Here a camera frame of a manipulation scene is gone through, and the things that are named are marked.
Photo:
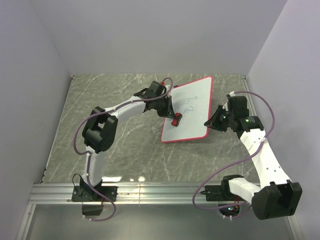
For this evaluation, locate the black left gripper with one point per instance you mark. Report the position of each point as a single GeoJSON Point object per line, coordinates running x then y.
{"type": "Point", "coordinates": [169, 111]}

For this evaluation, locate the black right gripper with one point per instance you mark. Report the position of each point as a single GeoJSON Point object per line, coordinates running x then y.
{"type": "Point", "coordinates": [213, 122]}

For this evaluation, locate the red black whiteboard eraser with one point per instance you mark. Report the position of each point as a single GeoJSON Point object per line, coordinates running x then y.
{"type": "Point", "coordinates": [177, 119]}

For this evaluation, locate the red framed whiteboard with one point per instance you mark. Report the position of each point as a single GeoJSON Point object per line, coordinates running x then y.
{"type": "Point", "coordinates": [193, 101]}

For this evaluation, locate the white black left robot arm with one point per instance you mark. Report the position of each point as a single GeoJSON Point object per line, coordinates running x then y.
{"type": "Point", "coordinates": [101, 126]}

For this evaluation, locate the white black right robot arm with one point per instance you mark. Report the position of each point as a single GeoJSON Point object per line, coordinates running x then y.
{"type": "Point", "coordinates": [276, 196]}

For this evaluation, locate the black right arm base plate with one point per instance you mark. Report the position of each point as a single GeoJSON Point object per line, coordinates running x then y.
{"type": "Point", "coordinates": [218, 193]}

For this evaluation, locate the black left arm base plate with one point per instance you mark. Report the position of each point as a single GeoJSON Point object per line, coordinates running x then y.
{"type": "Point", "coordinates": [86, 194]}

